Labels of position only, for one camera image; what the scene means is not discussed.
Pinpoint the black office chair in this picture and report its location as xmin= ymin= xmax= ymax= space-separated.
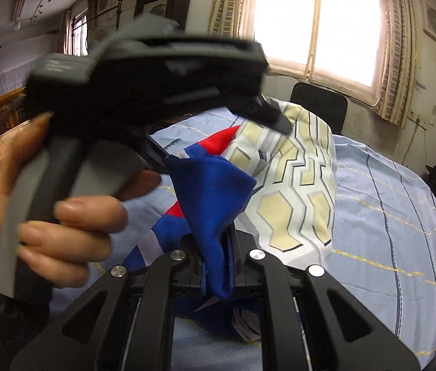
xmin=291 ymin=82 xmax=349 ymax=135

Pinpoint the person's left hand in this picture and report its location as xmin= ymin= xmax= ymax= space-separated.
xmin=0 ymin=111 xmax=162 ymax=291

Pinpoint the beige checked curtain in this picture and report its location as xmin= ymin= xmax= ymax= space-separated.
xmin=373 ymin=0 xmax=417 ymax=126
xmin=207 ymin=0 xmax=260 ymax=44

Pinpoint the blue white patterned jacket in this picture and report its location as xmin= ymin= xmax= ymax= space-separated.
xmin=123 ymin=102 xmax=338 ymax=343

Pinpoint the light blue plaid bed sheet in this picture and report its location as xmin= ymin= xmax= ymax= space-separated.
xmin=48 ymin=104 xmax=436 ymax=371

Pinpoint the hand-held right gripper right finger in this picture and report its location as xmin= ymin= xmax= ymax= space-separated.
xmin=223 ymin=230 xmax=421 ymax=371

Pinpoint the large bright window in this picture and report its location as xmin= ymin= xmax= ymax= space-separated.
xmin=254 ymin=0 xmax=382 ymax=90

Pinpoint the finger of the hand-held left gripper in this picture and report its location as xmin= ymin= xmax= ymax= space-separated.
xmin=237 ymin=93 xmax=293 ymax=134

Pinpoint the small barred window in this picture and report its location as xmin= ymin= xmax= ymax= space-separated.
xmin=68 ymin=11 xmax=89 ymax=57

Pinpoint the white hanging sheet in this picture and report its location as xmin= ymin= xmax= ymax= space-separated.
xmin=0 ymin=35 xmax=66 ymax=99

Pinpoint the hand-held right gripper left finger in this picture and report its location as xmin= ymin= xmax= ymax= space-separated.
xmin=9 ymin=236 xmax=207 ymax=371

